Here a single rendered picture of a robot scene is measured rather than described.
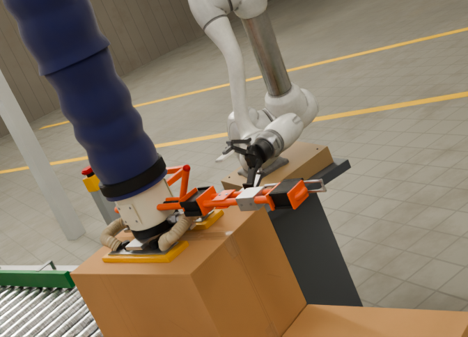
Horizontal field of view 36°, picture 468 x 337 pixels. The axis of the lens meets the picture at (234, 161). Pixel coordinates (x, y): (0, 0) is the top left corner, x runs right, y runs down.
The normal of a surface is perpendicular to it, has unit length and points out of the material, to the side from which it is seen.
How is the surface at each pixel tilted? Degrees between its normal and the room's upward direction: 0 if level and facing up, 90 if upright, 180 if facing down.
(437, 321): 0
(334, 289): 90
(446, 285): 0
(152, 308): 90
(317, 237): 90
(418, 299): 0
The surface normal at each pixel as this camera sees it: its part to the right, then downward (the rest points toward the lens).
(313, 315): -0.39, -0.87
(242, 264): 0.73, -0.11
